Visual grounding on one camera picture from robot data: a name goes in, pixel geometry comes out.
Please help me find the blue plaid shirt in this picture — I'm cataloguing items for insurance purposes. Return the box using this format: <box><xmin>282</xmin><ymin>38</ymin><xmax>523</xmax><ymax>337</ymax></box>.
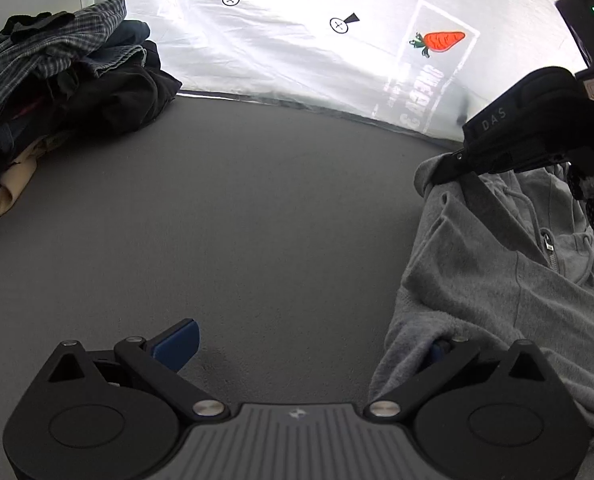
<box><xmin>0</xmin><ymin>0</ymin><xmax>145</xmax><ymax>111</ymax></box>

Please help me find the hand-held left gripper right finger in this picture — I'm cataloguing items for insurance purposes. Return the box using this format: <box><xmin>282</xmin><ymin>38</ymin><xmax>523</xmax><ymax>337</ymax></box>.
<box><xmin>368</xmin><ymin>336</ymin><xmax>558</xmax><ymax>420</ymax></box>

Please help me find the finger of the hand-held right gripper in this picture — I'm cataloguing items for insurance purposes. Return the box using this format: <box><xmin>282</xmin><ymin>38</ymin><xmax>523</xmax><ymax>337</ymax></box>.
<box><xmin>429</xmin><ymin>147</ymin><xmax>572</xmax><ymax>186</ymax></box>

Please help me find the white printed sheet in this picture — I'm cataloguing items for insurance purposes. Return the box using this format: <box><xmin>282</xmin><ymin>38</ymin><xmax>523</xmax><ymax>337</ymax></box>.
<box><xmin>74</xmin><ymin>0</ymin><xmax>585</xmax><ymax>148</ymax></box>

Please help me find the beige cloth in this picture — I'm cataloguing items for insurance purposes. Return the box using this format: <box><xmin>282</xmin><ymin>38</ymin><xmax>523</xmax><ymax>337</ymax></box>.
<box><xmin>0</xmin><ymin>142</ymin><xmax>50</xmax><ymax>222</ymax></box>

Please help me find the dark blue garment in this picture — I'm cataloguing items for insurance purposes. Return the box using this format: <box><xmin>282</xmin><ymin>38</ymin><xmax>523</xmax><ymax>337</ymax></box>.
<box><xmin>89</xmin><ymin>19</ymin><xmax>152</xmax><ymax>68</ymax></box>

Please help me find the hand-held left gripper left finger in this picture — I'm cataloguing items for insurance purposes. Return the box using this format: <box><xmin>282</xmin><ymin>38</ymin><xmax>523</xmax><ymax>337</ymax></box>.
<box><xmin>47</xmin><ymin>318</ymin><xmax>225</xmax><ymax>418</ymax></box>

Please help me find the grey zip hoodie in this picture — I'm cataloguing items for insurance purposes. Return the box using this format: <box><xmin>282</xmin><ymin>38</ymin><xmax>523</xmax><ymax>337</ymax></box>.
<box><xmin>376</xmin><ymin>152</ymin><xmax>594</xmax><ymax>448</ymax></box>

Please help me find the black garment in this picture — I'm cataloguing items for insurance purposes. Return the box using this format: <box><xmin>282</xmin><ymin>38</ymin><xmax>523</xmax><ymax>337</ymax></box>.
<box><xmin>42</xmin><ymin>40</ymin><xmax>184</xmax><ymax>137</ymax></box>
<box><xmin>0</xmin><ymin>10</ymin><xmax>76</xmax><ymax>45</ymax></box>

